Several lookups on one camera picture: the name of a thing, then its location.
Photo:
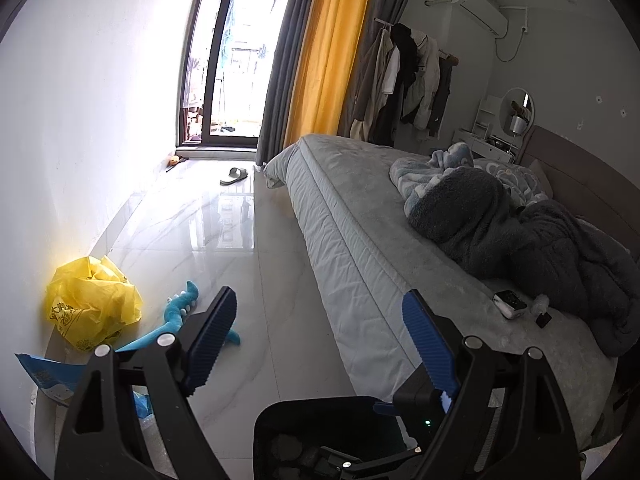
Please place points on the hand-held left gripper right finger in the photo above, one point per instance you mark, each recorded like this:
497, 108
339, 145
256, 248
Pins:
425, 345

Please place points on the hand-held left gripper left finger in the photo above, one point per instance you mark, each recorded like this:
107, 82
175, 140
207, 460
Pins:
210, 340

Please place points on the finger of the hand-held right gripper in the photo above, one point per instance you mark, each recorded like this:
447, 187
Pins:
384, 408
370, 462

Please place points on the black trash bin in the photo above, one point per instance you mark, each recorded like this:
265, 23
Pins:
280, 425

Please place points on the white plastic wrapper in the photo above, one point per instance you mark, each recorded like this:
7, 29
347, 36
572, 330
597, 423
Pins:
541, 303

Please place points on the blue dinosaur plush toy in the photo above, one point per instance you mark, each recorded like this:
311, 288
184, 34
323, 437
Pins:
175, 310

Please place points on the black and white small box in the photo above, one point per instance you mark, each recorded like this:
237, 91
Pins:
510, 305

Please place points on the blue plastic bag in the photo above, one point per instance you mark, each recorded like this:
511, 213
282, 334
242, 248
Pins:
141, 404

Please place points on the bed with grey sheet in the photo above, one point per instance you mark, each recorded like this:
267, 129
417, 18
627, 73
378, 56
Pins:
380, 240

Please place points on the small black square object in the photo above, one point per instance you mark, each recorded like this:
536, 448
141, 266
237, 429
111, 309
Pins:
544, 320

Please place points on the yellow plastic bag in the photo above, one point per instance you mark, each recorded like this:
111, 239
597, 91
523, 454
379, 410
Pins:
85, 305

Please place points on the dark grey fleece blanket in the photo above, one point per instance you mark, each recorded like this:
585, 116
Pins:
550, 250

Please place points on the blue printed packet bag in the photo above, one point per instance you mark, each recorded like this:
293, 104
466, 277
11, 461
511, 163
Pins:
50, 377

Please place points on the grey slipper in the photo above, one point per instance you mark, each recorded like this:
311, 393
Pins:
234, 176

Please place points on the blue cloud-print quilt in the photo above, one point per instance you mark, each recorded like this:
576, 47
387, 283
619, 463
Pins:
425, 175

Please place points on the small yellow toy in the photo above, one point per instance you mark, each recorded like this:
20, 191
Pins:
173, 161

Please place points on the beige pillow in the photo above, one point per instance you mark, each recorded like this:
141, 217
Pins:
541, 177

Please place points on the white vanity table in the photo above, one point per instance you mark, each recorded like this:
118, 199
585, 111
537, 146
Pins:
480, 145

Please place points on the beige padded headboard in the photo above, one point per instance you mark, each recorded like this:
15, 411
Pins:
590, 180

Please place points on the white shelf organizer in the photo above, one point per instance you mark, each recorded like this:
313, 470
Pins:
486, 115

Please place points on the white table lamp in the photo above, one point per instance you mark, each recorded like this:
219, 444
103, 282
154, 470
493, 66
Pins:
517, 124

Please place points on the dark grey hanging garment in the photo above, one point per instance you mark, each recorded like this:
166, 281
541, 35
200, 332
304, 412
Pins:
441, 100

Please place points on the white hanging jacket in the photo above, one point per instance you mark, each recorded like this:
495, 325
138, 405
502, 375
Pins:
422, 95

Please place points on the beige hanging coat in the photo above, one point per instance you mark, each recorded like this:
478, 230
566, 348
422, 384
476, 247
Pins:
372, 90

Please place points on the round white mirror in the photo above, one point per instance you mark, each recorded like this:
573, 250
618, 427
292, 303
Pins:
515, 100

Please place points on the sliding glass door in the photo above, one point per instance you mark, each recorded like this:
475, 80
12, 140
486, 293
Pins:
235, 60

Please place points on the grey curtain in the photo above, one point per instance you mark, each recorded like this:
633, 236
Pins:
380, 5
290, 70

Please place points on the black hanging garment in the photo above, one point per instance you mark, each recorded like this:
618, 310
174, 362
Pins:
407, 60

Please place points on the yellow curtain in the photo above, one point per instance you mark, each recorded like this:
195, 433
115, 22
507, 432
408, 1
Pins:
330, 60

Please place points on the white air conditioner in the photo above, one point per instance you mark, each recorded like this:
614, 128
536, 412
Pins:
480, 10

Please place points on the clothes rack rail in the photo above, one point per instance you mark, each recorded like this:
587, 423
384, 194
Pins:
447, 55

